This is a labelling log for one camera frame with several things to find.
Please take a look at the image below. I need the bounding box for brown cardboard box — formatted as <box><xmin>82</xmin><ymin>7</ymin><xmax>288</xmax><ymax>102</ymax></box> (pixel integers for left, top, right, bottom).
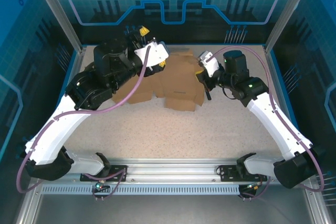
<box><xmin>111</xmin><ymin>47</ymin><xmax>205</xmax><ymax>112</ymax></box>

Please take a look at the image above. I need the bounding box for blue printed side panel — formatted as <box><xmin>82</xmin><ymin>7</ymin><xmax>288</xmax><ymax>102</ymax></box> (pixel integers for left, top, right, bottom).
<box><xmin>270</xmin><ymin>0</ymin><xmax>336</xmax><ymax>224</ymax></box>
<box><xmin>0</xmin><ymin>0</ymin><xmax>79</xmax><ymax>224</ymax></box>

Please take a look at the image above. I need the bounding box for power connector with green light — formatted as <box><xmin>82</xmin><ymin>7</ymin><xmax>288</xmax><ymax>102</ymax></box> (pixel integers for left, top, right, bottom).
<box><xmin>96</xmin><ymin>179</ymin><xmax>110</xmax><ymax>190</ymax></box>
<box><xmin>246</xmin><ymin>183</ymin><xmax>263</xmax><ymax>192</ymax></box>

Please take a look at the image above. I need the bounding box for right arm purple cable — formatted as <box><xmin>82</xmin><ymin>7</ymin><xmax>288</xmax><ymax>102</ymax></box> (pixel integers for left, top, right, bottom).
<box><xmin>207</xmin><ymin>46</ymin><xmax>326</xmax><ymax>201</ymax></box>

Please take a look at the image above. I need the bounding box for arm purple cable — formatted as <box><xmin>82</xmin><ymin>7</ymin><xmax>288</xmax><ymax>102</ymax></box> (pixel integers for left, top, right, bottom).
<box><xmin>207</xmin><ymin>46</ymin><xmax>326</xmax><ymax>201</ymax></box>
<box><xmin>16</xmin><ymin>45</ymin><xmax>128</xmax><ymax>201</ymax></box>

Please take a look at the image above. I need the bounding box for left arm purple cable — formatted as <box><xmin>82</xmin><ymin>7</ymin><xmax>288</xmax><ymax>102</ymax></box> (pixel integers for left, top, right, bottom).
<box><xmin>16</xmin><ymin>45</ymin><xmax>128</xmax><ymax>201</ymax></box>

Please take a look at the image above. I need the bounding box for aluminium table side rail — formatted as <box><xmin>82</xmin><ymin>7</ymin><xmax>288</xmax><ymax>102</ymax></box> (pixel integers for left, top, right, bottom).
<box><xmin>61</xmin><ymin>46</ymin><xmax>88</xmax><ymax>99</ymax></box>
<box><xmin>263</xmin><ymin>45</ymin><xmax>300</xmax><ymax>130</ymax></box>

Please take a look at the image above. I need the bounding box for aluminium frame post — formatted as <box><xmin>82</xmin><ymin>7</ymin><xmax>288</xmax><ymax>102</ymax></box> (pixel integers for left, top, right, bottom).
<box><xmin>29</xmin><ymin>0</ymin><xmax>87</xmax><ymax>53</ymax></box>
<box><xmin>264</xmin><ymin>0</ymin><xmax>317</xmax><ymax>53</ymax></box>

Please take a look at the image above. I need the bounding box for aluminium mounting rail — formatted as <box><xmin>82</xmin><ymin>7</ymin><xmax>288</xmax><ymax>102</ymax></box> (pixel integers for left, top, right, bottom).
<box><xmin>30</xmin><ymin>157</ymin><xmax>314</xmax><ymax>185</ymax></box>

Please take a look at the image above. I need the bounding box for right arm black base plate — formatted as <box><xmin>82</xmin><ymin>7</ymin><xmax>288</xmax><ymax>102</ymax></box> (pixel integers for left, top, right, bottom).
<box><xmin>218</xmin><ymin>165</ymin><xmax>246</xmax><ymax>183</ymax></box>

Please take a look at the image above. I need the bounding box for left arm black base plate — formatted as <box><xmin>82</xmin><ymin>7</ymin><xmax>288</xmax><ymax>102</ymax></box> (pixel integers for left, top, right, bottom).
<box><xmin>103</xmin><ymin>165</ymin><xmax>129</xmax><ymax>183</ymax></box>

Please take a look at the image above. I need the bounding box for slotted white cable duct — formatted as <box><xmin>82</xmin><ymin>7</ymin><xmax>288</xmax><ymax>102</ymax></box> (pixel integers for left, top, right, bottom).
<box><xmin>41</xmin><ymin>184</ymin><xmax>244</xmax><ymax>196</ymax></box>

